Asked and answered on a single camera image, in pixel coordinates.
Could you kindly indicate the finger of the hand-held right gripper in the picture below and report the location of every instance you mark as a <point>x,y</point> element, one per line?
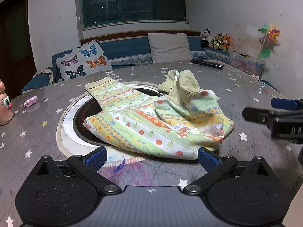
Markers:
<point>284,104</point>
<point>256,115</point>

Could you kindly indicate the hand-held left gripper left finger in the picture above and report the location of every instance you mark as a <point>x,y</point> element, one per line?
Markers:
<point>96,159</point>

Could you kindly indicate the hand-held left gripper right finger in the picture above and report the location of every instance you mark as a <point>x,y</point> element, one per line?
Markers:
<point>206,159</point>

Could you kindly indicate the patterned baby garment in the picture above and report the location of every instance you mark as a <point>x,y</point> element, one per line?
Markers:
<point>146,123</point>

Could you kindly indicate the beige cloth on sofa arm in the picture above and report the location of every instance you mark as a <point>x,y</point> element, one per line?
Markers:
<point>45,74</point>

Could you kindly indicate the grey star tablecloth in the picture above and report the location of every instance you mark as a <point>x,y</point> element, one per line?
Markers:
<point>248,82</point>

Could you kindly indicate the round inset hotplate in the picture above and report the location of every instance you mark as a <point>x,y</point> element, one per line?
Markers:
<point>79,125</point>

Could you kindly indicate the clear plastic storage box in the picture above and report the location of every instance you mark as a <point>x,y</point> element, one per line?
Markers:
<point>246,63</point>

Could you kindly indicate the colourful pinwheel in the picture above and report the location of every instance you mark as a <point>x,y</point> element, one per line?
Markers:
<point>269,35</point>

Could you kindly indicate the black remote control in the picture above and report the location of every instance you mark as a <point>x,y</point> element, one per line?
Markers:
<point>208,63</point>

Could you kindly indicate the orange fox plush toy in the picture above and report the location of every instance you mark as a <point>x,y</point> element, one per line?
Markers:
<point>226,43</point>

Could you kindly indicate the bear plush toy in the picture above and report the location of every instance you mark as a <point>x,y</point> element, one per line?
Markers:
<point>217,42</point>

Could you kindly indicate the small pink wrapper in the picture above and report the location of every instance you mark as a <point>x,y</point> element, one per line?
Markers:
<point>31,101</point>

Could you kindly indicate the panda plush toy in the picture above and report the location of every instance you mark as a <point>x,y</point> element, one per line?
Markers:
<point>206,37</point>

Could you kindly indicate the butterfly print cushion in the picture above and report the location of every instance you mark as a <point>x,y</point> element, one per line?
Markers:
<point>81,60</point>

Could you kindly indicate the pink cartoon face bottle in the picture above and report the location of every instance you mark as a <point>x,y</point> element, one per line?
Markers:
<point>5,110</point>

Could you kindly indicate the plain beige cushion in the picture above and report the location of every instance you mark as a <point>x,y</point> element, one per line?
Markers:
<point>169,48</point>

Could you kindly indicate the blue sofa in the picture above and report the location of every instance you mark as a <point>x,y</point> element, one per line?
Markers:
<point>127,48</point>

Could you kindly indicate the dark wooden door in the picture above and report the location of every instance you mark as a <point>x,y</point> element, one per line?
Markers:
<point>14,42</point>

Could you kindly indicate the dark window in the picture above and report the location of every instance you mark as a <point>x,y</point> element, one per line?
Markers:
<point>132,2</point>

